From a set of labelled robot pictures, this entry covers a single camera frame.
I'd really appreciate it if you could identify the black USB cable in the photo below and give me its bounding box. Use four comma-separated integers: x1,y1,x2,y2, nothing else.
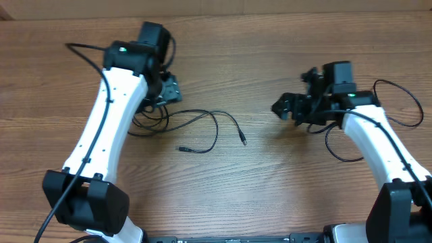
127,104,248,155

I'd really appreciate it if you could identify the thin black cable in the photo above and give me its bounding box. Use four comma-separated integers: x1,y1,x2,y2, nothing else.
305,79,425,163

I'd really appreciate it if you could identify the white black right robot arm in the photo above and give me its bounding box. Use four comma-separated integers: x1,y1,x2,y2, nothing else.
271,61,431,242

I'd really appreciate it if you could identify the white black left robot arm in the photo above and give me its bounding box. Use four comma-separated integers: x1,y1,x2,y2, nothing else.
43,22,182,242

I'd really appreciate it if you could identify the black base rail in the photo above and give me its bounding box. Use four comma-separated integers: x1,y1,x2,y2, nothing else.
143,226,338,243

